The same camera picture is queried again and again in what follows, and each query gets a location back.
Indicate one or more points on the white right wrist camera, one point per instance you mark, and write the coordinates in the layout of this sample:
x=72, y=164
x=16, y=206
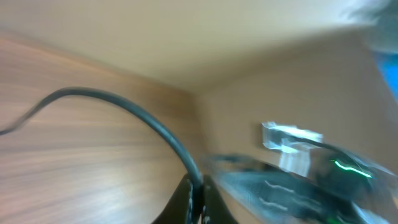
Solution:
x=289, y=141

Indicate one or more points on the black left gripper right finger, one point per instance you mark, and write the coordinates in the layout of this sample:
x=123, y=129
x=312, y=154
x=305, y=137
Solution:
x=214, y=209

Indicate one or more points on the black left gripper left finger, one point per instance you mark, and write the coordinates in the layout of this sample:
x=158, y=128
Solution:
x=179, y=208

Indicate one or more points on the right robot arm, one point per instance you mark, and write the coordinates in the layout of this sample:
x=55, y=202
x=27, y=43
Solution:
x=370, y=192

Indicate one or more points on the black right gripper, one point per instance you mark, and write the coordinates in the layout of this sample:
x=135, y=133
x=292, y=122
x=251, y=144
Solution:
x=272, y=194

